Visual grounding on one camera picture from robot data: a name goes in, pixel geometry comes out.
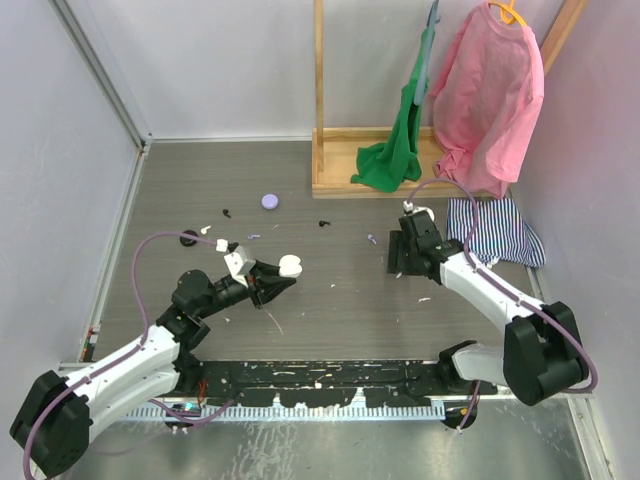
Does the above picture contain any wooden clothes rack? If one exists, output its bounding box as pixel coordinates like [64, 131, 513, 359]
[311, 1, 588, 199]

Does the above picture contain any orange clothes hanger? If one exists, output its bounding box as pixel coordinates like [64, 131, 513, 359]
[488, 0, 528, 27]

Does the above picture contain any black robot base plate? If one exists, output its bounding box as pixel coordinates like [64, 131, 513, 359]
[167, 360, 474, 408]

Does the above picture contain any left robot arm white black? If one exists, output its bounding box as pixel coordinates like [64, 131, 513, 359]
[9, 253, 302, 479]

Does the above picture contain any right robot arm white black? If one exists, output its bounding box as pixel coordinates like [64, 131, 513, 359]
[387, 202, 591, 406]

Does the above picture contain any black round earbud case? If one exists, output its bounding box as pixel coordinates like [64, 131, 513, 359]
[179, 230, 198, 247]

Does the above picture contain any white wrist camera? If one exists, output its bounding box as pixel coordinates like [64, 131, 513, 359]
[215, 239, 256, 288]
[402, 200, 435, 221]

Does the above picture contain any aluminium corner frame profile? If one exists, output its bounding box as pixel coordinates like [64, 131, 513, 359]
[49, 0, 153, 151]

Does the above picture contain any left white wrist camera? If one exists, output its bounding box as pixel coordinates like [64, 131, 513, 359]
[215, 239, 256, 288]

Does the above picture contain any blue clothes hanger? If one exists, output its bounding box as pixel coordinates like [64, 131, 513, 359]
[413, 0, 440, 106]

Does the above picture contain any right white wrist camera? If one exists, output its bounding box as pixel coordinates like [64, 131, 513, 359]
[402, 200, 435, 221]

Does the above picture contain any blue white striped cloth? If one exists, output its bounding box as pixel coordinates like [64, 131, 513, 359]
[446, 198, 546, 268]

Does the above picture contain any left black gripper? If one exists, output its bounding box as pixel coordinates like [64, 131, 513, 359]
[196, 259, 294, 320]

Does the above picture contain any white earbud charging case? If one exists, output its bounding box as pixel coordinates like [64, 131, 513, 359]
[278, 254, 303, 279]

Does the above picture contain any slotted grey cable duct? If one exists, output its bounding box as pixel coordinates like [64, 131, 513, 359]
[121, 393, 446, 422]

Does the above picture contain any pink t-shirt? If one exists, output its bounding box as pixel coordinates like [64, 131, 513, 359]
[430, 2, 544, 198]

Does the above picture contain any green cloth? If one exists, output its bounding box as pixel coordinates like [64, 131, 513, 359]
[350, 55, 424, 193]

